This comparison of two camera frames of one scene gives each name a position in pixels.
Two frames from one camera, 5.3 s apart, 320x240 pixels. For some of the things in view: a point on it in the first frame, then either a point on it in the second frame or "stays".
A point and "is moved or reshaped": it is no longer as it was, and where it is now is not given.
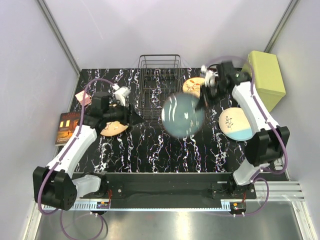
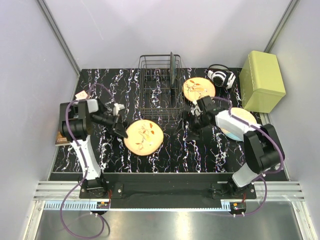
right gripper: x=204 y=98 to x=181 y=124
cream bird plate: x=192 y=84 stays
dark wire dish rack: x=159 y=77 stays
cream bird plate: x=113 y=128 is moved or reshaped
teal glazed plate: x=179 y=116 to x=172 y=70
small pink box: x=87 y=99 stays
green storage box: x=268 y=78 stays
